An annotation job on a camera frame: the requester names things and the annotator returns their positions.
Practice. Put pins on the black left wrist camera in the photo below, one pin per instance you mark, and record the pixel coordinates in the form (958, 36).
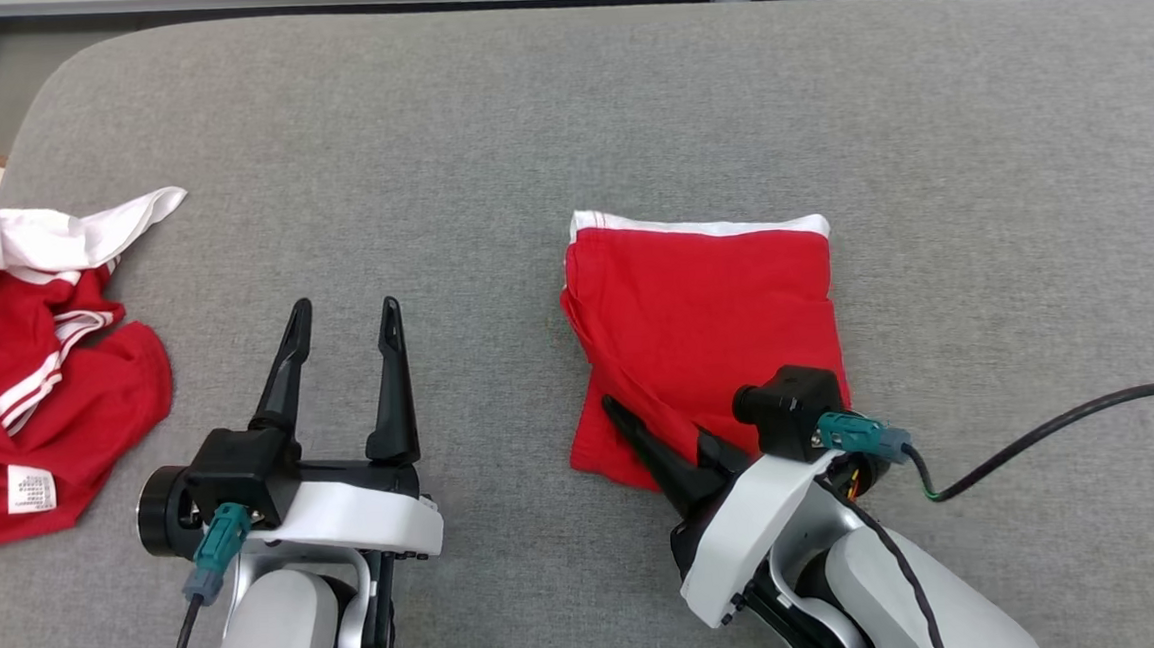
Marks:
(240, 465)

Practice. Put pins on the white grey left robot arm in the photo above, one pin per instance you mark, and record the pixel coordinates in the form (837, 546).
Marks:
(276, 643)

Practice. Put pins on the red jersey with white trim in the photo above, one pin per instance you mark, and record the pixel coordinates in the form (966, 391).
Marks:
(21, 398)

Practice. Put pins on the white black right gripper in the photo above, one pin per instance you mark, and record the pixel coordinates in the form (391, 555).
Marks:
(740, 534)

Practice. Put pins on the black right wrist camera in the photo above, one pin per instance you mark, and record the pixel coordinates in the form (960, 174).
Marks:
(793, 411)

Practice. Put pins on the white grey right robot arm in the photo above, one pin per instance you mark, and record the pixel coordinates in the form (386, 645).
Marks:
(905, 604)

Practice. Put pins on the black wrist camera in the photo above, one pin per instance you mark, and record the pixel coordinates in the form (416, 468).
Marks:
(793, 411)
(240, 465)

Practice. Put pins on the red shorts with white stripe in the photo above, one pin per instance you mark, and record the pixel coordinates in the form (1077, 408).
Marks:
(707, 326)

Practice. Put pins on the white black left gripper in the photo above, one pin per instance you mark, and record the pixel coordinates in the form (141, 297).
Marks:
(358, 518)

